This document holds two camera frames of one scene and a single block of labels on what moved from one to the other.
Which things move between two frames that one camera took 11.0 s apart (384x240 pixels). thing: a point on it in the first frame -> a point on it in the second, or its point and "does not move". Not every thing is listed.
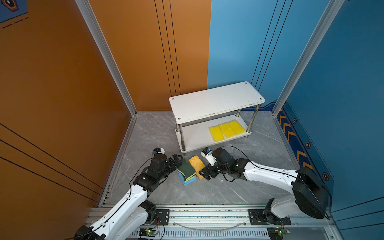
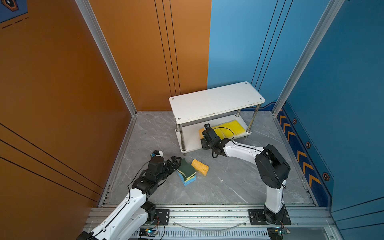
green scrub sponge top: x=186 y=169 does not move
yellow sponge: x=236 y=127 does not move
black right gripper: x=209 y=169 -> x=203 y=142
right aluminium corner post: x=333 y=11 does not move
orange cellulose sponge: x=198 y=165 -> x=200 y=131
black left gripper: x=178 y=163 does not move
